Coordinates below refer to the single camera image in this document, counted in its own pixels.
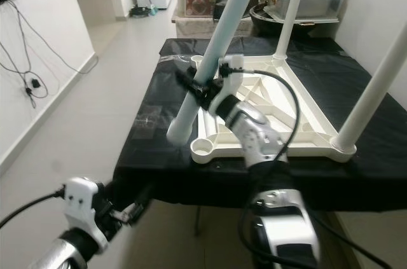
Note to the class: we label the grey cloth covered ledge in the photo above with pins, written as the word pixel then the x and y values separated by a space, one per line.
pixel 197 27

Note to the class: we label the clear plastic storage box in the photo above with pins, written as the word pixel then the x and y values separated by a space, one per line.
pixel 324 2

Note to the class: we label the clear plastic wrap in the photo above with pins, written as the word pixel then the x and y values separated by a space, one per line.
pixel 175 59

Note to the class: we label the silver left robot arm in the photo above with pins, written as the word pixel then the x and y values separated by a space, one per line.
pixel 63 257

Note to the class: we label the black round basin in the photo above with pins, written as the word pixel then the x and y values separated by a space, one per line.
pixel 261 24

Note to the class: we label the clear tape patch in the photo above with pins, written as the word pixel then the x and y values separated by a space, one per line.
pixel 147 119

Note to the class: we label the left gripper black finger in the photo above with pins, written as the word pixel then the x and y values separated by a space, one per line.
pixel 143 199

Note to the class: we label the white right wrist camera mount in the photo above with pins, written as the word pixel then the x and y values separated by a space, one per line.
pixel 232 65

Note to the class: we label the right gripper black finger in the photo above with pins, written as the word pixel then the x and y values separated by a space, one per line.
pixel 187 83

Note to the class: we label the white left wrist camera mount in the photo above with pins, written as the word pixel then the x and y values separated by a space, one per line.
pixel 82 202

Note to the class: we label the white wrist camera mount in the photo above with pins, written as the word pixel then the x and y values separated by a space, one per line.
pixel 82 202
pixel 232 65

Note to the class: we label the white plastic table leg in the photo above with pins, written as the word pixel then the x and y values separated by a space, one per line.
pixel 292 14
pixel 229 21
pixel 375 91

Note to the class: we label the white plastic children table top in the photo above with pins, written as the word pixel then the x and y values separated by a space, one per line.
pixel 273 91

